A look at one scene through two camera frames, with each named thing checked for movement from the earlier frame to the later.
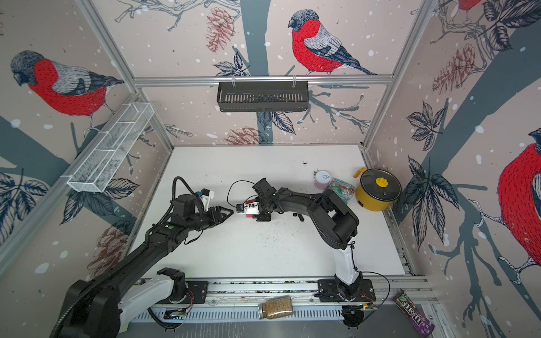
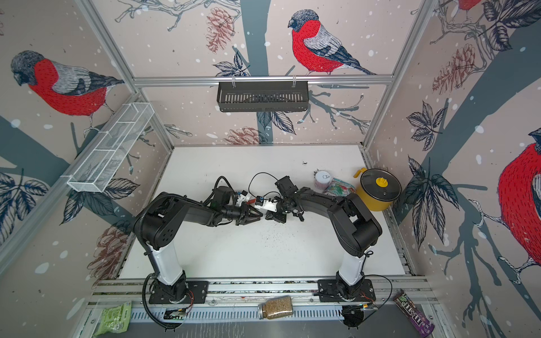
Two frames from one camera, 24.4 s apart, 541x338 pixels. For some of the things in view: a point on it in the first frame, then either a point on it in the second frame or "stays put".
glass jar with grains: [275, 308] stays put
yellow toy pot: [377, 189] stays put
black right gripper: [265, 217] to [281, 217]
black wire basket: [277, 96] stays put
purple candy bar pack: [423, 325] stays put
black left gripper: [218, 215] to [245, 213]
